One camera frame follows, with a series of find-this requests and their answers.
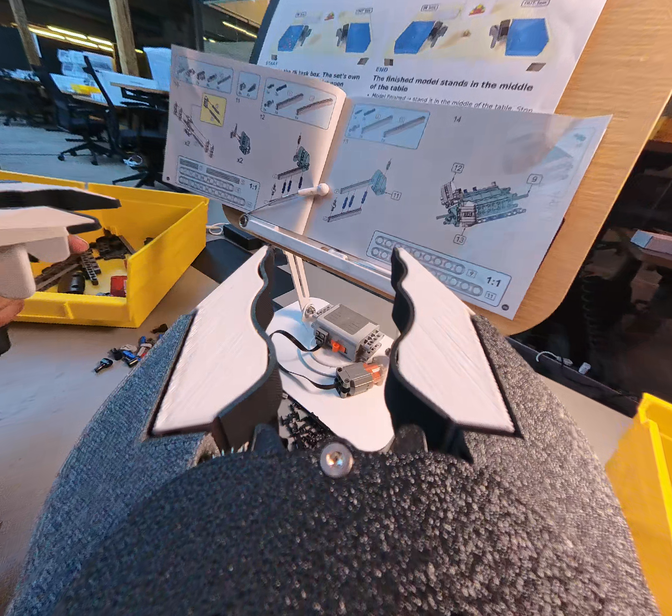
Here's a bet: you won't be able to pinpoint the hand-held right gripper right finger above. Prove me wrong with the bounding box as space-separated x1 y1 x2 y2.
384 247 518 462

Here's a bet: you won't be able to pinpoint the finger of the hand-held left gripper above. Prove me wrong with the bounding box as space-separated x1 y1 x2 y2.
0 182 121 210
0 206 103 300

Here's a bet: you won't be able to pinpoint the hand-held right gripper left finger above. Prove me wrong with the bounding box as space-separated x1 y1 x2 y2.
151 246 279 451

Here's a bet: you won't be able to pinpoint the white document stand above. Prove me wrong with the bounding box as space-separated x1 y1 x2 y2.
239 183 401 453

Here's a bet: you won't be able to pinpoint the printed instruction sheet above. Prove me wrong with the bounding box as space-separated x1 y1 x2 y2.
164 45 612 320

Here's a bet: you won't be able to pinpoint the person's left hand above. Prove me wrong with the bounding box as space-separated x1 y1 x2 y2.
0 235 90 328

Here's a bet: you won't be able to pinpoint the heap of black beams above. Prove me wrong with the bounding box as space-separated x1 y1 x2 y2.
31 230 153 296

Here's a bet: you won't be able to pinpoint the pile of mixed brick parts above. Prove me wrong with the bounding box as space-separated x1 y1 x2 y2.
93 324 169 374

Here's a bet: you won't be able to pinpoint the black office chair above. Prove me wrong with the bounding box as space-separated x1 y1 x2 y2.
37 65 113 165
84 54 170 189

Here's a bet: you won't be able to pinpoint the grey toy motor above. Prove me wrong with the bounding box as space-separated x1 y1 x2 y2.
335 356 392 399

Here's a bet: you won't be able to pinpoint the pile of black pins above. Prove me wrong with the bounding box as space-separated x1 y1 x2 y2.
278 398 335 451

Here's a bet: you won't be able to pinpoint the grey battery box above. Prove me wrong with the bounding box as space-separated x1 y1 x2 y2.
312 303 385 363

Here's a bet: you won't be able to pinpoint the yellow bin with brick parts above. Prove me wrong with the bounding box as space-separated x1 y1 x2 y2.
0 181 210 328

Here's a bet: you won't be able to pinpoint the black power adapter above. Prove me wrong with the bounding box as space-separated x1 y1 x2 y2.
223 224 270 253

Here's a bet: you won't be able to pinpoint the wooden table black legs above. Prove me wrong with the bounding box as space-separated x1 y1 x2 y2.
109 78 171 98

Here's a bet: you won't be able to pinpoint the nested yellow empty bins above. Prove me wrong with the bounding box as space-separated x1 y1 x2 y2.
605 393 672 616

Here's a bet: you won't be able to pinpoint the black desk cable channel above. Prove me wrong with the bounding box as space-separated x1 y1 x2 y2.
191 238 266 288

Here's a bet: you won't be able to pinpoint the black cable tray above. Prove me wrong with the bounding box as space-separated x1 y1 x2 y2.
506 335 640 417

